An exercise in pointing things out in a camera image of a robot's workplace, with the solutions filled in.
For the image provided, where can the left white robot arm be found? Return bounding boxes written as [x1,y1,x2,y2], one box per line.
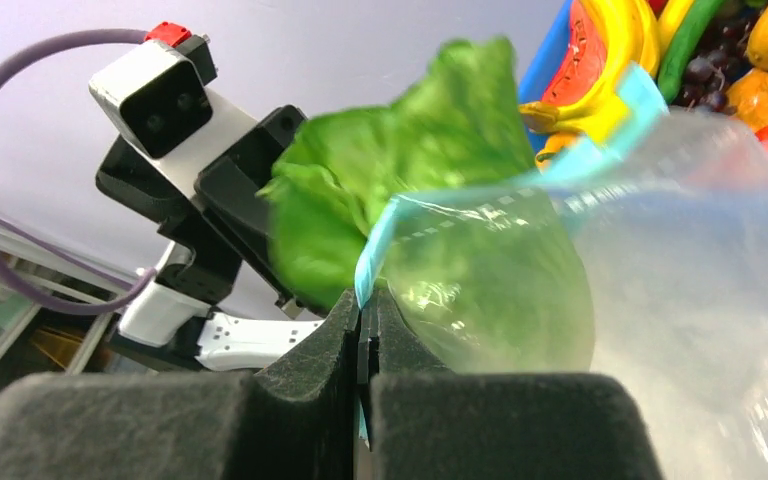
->
[96,105,324,371]

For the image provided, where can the blue plastic bin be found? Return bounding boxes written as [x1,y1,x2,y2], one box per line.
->
[516,0,768,203]

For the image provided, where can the green toy chili pepper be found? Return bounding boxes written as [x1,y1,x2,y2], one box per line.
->
[657,0,724,103]

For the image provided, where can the green toy lettuce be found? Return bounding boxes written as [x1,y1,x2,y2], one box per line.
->
[261,36,595,372]

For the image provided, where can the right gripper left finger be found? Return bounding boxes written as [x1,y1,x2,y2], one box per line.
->
[0,291,359,479]

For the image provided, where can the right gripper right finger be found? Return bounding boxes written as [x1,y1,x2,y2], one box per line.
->
[361,289,662,479]

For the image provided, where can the clear zip top bag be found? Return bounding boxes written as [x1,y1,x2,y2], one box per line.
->
[354,62,768,480]

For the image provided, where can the toy purple grapes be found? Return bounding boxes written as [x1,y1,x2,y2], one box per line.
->
[671,13,759,115]

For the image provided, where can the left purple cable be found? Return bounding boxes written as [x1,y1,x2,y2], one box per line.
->
[0,27,160,317]

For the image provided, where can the yellow toy bell pepper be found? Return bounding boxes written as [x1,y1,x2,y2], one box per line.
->
[726,69,768,131]

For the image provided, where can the yellow toy banana bunch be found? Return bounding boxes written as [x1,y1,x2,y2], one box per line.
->
[519,1,661,158]

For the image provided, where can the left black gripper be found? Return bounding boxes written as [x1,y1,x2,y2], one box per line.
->
[95,105,327,317]

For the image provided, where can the toy watermelon slice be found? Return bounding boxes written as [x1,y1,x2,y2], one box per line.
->
[540,1,606,106]

